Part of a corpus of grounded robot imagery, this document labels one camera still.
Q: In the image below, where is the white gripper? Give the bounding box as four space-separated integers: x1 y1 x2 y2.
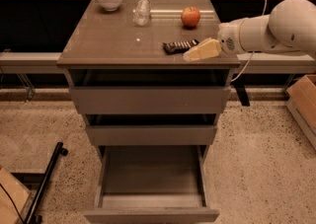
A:
183 20 245 61

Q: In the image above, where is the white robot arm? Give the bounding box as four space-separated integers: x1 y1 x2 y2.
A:
184 0 316 62

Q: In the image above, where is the grey drawer cabinet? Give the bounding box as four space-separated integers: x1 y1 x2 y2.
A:
56 0 241 157

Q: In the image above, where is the grey top drawer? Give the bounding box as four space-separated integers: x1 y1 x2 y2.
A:
68 69 232 115

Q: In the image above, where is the grey drawer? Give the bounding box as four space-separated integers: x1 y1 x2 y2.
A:
84 146 219 224
68 69 232 115
86 114 217 146

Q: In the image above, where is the grey middle drawer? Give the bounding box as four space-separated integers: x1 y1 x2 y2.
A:
86 114 217 146

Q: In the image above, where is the grey bottom drawer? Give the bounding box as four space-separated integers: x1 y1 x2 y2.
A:
84 146 219 224

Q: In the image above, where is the red apple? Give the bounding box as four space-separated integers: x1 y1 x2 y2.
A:
181 7 200 28

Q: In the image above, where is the clear glass jar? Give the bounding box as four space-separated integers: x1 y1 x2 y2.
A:
133 0 151 27

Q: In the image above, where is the cardboard box right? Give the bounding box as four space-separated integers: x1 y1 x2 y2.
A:
286 74 316 150

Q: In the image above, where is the cardboard box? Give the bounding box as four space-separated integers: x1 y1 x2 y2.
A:
0 167 30 224
286 74 316 150

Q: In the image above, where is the black metal stand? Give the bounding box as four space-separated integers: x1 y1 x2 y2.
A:
13 142 68 224

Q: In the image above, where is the cardboard box left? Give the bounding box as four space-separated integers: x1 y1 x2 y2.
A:
0 167 30 224

